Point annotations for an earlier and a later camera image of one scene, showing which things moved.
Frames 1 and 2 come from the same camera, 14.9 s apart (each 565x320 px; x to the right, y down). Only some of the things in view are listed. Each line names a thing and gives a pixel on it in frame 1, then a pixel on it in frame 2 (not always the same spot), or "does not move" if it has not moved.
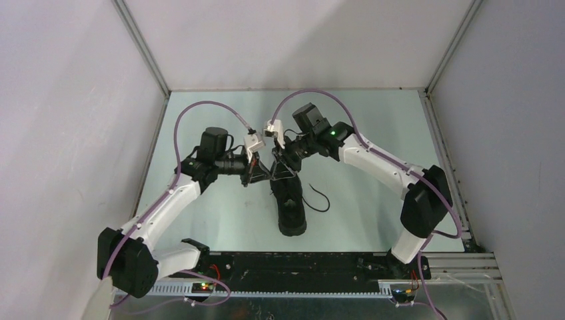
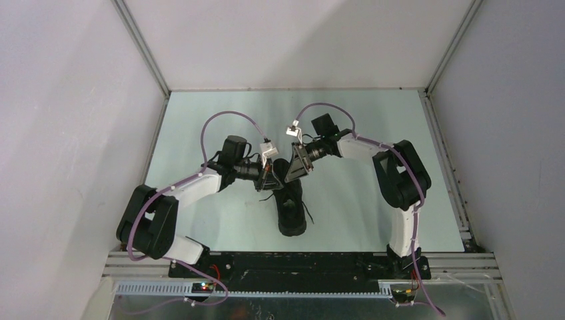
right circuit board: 402,296 does not move
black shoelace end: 322,211 → 308,212
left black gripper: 253,172 → 272,183
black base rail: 362,269 does not move
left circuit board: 202,288 does not move
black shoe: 290,205 does not move
